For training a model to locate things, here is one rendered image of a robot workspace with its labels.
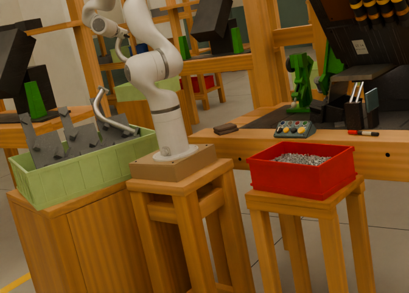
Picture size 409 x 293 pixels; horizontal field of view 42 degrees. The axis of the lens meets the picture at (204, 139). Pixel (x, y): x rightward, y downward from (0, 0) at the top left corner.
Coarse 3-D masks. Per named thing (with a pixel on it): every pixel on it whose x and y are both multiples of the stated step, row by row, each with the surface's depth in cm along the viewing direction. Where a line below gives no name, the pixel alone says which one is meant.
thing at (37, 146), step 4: (36, 140) 240; (40, 140) 241; (36, 144) 236; (40, 144) 237; (36, 148) 237; (40, 148) 236; (60, 148) 245; (56, 152) 242; (60, 152) 241; (56, 156) 242; (60, 156) 240
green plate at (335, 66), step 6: (330, 48) 213; (330, 54) 214; (324, 60) 215; (330, 60) 215; (336, 60) 214; (324, 66) 216; (330, 66) 216; (336, 66) 214; (342, 66) 213; (324, 72) 217; (330, 72) 221; (336, 72) 215
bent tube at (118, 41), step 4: (128, 32) 275; (116, 40) 275; (120, 40) 274; (116, 44) 275; (120, 44) 275; (116, 48) 275; (120, 48) 275; (116, 52) 275; (120, 52) 275; (120, 56) 275; (124, 56) 276; (124, 60) 274
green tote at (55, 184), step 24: (120, 144) 233; (144, 144) 239; (24, 168) 253; (48, 168) 218; (72, 168) 224; (96, 168) 229; (120, 168) 234; (24, 192) 235; (48, 192) 220; (72, 192) 225
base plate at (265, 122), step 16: (272, 112) 263; (304, 112) 250; (384, 112) 222; (400, 112) 217; (240, 128) 244; (256, 128) 238; (272, 128) 232; (320, 128) 217; (336, 128) 213; (384, 128) 200; (400, 128) 196
